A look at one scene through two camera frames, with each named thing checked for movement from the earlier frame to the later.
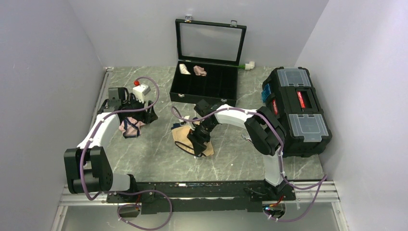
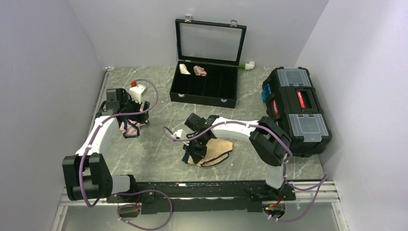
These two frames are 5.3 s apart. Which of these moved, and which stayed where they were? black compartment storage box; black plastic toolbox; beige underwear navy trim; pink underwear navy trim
Moved: beige underwear navy trim
Stayed: black plastic toolbox; pink underwear navy trim; black compartment storage box
